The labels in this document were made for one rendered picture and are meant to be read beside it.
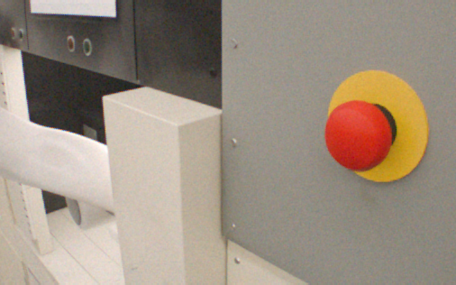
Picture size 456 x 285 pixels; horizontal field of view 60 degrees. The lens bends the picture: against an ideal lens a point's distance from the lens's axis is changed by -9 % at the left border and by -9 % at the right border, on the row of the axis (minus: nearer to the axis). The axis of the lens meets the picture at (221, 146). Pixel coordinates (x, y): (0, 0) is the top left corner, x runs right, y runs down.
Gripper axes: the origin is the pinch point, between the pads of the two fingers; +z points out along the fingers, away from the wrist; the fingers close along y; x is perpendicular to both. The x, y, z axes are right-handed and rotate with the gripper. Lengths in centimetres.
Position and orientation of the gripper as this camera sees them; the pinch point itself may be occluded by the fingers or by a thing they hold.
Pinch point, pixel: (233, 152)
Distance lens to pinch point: 80.5
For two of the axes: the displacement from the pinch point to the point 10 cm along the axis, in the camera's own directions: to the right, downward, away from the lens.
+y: 6.4, 2.9, -7.1
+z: 7.7, -2.4, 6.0
